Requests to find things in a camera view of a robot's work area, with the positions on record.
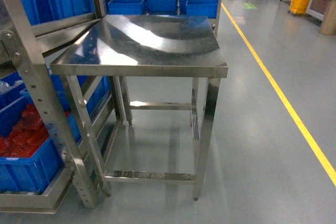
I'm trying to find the blue bin with red parts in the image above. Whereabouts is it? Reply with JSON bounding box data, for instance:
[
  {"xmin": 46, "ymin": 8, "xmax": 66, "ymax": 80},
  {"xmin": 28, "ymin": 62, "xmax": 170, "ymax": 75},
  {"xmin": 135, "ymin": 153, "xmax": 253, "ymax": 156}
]
[{"xmin": 0, "ymin": 95, "xmax": 82, "ymax": 193}]

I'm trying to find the stainless steel shelf rack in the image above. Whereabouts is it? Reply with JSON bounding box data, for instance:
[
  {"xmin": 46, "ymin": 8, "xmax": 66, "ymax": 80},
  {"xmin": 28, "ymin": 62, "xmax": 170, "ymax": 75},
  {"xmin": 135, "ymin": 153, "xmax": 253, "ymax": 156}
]
[{"xmin": 1, "ymin": 0, "xmax": 110, "ymax": 214}]

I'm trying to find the small stainless steel table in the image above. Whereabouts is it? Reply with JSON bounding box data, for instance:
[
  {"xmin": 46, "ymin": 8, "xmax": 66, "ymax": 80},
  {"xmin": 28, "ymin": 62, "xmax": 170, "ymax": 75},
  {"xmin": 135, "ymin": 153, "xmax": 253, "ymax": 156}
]
[{"xmin": 50, "ymin": 15, "xmax": 228, "ymax": 200}]

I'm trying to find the yellow mop bucket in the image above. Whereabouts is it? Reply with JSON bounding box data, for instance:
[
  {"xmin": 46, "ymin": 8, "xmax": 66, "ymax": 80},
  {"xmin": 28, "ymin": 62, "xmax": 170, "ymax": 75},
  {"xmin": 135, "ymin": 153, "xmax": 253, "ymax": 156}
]
[{"xmin": 289, "ymin": 0, "xmax": 310, "ymax": 15}]

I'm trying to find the tan plant pot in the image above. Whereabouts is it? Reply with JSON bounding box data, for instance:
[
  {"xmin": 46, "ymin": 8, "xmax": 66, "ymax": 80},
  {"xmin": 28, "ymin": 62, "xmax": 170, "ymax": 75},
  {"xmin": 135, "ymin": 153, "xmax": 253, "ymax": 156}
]
[{"xmin": 319, "ymin": 6, "xmax": 335, "ymax": 36}]

